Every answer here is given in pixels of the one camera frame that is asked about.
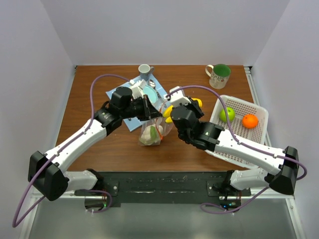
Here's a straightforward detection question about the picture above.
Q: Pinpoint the blue checked placemat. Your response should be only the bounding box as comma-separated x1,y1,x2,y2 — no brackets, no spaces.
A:
105,75,169,132

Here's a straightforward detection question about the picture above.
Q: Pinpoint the floral mug green inside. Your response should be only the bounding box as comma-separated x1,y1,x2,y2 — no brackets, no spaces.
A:
205,64,231,90

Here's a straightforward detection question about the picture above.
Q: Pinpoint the yellow banana bunch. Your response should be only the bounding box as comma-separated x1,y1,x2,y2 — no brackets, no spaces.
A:
163,98,202,123

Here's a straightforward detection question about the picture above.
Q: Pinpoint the cream and blue plate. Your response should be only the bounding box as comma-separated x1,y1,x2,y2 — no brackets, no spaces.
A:
143,85,158,104

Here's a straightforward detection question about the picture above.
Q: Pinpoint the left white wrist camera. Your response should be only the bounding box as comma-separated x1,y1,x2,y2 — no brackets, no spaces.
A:
129,79,147,99

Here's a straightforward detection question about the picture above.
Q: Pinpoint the orange fruit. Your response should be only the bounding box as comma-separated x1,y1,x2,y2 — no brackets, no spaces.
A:
242,114,259,129

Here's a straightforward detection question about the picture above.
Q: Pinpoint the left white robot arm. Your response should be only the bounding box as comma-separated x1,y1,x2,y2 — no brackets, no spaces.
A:
28,87,162,201

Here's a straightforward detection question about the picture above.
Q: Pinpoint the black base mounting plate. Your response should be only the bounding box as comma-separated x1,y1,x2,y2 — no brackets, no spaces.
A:
75,170,251,209

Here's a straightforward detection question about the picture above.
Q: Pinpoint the toy cabbage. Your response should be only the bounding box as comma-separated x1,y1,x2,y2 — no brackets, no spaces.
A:
139,125,163,146

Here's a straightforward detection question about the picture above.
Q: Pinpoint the metal spoon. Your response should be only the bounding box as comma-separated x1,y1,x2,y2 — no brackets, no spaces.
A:
148,79,161,99

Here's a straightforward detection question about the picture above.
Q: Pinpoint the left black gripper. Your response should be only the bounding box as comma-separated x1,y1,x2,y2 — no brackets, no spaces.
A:
121,94,162,121

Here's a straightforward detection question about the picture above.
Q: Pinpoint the white perforated plastic basket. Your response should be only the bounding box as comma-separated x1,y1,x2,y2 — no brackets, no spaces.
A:
207,95,269,169

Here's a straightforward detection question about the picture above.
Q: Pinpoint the small grey cup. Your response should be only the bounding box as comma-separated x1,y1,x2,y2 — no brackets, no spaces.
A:
138,64,155,81

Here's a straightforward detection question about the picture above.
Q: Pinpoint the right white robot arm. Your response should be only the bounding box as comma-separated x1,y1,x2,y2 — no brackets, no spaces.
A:
170,96,299,196

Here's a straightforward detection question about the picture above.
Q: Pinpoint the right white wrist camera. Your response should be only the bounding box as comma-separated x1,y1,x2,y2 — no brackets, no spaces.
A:
164,90,191,107

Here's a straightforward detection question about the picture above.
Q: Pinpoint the clear zip top bag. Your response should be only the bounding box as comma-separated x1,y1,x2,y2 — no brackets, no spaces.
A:
139,100,173,146

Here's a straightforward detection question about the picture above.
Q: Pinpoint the green apple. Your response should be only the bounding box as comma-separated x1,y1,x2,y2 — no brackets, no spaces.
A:
219,107,236,122

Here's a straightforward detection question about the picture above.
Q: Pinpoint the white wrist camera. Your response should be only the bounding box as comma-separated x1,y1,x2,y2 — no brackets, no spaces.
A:
164,90,191,107
129,79,147,99

